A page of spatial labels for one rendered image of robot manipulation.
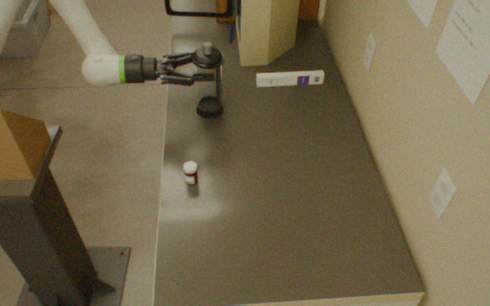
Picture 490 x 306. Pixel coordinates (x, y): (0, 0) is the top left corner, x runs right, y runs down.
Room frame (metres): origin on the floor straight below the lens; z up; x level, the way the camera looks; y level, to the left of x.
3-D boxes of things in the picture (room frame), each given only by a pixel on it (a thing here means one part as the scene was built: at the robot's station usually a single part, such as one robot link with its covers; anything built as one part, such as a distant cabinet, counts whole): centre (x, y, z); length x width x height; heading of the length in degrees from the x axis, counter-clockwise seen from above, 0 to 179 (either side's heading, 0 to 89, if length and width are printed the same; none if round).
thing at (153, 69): (1.18, 0.29, 1.15); 0.09 x 0.08 x 0.07; 96
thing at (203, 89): (1.20, 0.13, 1.09); 0.11 x 0.11 x 0.21
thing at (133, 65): (1.18, 0.37, 1.16); 0.09 x 0.06 x 0.12; 6
